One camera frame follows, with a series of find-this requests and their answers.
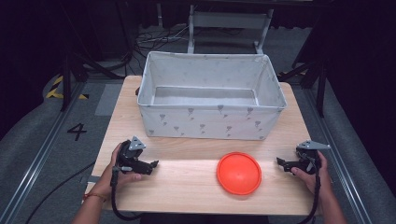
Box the bundle of floor cables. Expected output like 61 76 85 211
133 23 191 52

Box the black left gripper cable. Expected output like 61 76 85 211
109 165 147 222

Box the grey printed fabric storage box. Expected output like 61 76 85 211
135 50 289 142

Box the person's right hand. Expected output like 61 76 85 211
290 151 333 202

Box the thin black floor cable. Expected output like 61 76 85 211
23 161 96 224

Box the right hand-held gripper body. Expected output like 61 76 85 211
294 139 332 175

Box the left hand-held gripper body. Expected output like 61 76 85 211
116 135 154 175

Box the grey metal frame stand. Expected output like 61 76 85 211
187 4 276 56

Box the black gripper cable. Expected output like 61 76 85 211
296 153 322 224
109 165 147 222

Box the black tripod stand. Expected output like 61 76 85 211
59 6 134 112
278 46 330 119

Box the red string bracelet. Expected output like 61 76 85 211
83 192 106 202

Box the orange round plate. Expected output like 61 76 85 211
216 151 262 196

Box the metal floor rail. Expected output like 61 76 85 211
0 81 87 224
303 88 373 224

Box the person's left hand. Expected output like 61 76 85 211
90 142 144 202

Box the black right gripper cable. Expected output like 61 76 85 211
296 153 322 224

